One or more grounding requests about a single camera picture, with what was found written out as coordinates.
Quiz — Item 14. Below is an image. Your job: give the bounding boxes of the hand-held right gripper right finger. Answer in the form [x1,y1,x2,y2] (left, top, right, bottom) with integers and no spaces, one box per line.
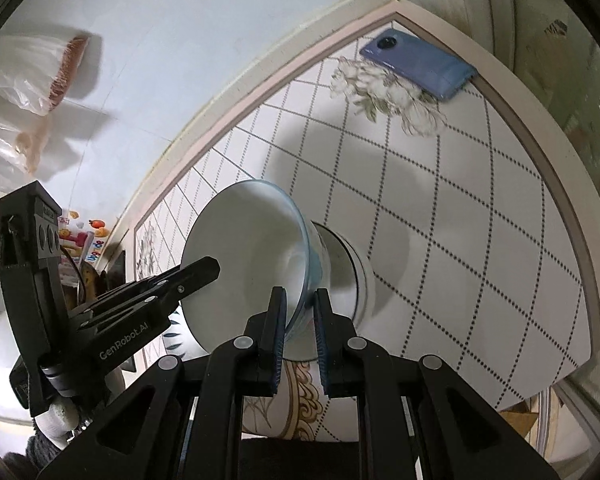
[314,288,561,480]

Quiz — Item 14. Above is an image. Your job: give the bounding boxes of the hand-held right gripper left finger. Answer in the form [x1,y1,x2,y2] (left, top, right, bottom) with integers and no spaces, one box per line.
[37,287,287,480]

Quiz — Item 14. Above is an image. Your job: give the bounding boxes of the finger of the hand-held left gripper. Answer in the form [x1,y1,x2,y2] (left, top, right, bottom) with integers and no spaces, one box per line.
[77,256,221,333]

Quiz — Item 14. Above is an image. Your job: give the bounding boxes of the white bowl dark rim line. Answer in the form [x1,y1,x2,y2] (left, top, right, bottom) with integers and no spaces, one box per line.
[310,221,377,328]

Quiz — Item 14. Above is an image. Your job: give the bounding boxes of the white bowl blue flower print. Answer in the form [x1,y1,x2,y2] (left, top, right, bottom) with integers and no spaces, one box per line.
[179,179,331,361]

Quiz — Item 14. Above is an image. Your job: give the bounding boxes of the person's left hand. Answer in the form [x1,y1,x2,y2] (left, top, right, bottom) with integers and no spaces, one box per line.
[34,396,81,450]

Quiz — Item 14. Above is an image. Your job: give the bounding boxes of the white plate blue stripes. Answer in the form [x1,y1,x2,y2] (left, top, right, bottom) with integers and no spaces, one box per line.
[162,310,206,362]

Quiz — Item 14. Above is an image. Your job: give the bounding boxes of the clear bag peach contents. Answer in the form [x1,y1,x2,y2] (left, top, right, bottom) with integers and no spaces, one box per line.
[0,115,54,194]

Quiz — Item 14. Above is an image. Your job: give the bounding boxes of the diamond pattern flower table mat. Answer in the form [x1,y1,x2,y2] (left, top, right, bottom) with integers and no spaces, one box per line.
[130,12,600,443]

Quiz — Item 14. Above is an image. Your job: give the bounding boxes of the clear bag red contents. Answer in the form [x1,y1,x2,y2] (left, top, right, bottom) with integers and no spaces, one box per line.
[0,34,104,117]

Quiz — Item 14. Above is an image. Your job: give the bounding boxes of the blue smartphone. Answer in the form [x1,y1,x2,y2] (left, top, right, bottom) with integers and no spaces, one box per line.
[359,29,479,101]

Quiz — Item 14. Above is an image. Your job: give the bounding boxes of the colourful wall stickers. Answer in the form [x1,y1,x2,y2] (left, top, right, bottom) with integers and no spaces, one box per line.
[55,214,112,264]

